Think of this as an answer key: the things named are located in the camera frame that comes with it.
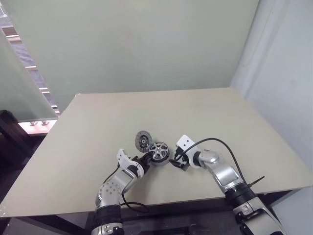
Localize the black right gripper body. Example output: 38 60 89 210
174 146 191 172

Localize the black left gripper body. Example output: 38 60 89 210
133 155 151 173

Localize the silver spoked wheel rim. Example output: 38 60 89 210
148 141 170 162

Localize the grey brake disc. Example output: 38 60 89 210
134 130 154 153

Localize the frosted glass panel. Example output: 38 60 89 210
0 29 59 123

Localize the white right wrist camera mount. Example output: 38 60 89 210
176 134 201 170

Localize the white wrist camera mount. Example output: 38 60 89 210
116 148 145 177
176 134 201 170

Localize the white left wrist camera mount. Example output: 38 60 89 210
116 148 145 177

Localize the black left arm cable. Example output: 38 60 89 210
102 165 150 214

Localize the cable tie on right arm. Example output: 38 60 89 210
246 176 266 190

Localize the black table frame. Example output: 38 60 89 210
0 188 299 235

